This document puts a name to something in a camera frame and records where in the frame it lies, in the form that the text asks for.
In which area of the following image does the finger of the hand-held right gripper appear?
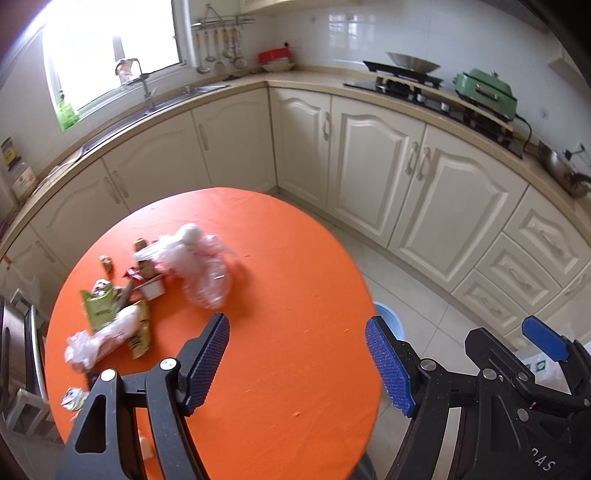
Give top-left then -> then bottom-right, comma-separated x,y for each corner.
465,328 -> 536,398
522,316 -> 591,398

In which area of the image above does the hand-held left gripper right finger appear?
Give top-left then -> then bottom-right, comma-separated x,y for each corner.
365,316 -> 518,480

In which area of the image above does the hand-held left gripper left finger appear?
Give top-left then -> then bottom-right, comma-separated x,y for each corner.
55,313 -> 230,480

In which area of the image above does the blue plastic bin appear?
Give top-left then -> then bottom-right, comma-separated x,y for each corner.
372,301 -> 407,343

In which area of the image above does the yellow snack packet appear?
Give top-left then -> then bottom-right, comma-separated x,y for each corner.
126,299 -> 153,361

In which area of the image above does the white bag with green mark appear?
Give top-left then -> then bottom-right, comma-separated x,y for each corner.
519,348 -> 571,393

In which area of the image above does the clear plastic bag white stuffing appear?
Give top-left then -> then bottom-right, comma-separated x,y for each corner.
133,223 -> 237,311

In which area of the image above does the white plastic cup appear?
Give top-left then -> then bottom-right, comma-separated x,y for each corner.
141,279 -> 167,301

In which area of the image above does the crumpled clear plastic bag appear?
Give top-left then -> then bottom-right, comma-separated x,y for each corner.
64,306 -> 141,374

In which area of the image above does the green snack packet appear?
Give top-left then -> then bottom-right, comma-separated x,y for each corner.
79,288 -> 118,334

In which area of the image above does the crumpled silver wrapper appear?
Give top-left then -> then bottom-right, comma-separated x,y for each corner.
60,387 -> 89,411

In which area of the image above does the steel pot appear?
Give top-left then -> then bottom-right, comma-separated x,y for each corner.
537,141 -> 591,199

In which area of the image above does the round orange table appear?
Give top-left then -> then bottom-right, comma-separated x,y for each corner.
0,85 -> 591,352

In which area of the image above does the black gas stove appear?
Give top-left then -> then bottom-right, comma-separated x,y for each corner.
343,60 -> 525,160

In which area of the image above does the green electric cooker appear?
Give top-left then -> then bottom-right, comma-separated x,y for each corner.
452,69 -> 520,121

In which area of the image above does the jar with orange label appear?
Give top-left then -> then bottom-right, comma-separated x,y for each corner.
11,159 -> 38,200

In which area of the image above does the steel kitchen sink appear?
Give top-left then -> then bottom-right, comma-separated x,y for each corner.
82,83 -> 230,155

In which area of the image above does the steel sink faucet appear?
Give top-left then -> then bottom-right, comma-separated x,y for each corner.
115,58 -> 158,114

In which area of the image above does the steel wok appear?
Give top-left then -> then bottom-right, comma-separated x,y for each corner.
385,52 -> 441,75

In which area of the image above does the red lidded container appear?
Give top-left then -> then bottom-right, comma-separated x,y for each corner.
257,46 -> 295,65

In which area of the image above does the row of hanging kitchen utensils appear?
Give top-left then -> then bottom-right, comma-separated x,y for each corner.
196,25 -> 247,75

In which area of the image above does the kitchen window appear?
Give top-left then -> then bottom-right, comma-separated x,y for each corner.
44,0 -> 183,114

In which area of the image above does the black power cable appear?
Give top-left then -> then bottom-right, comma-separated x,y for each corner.
513,114 -> 533,155

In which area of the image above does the metal wall utensil rack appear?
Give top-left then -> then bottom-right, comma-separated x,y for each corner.
191,6 -> 256,28

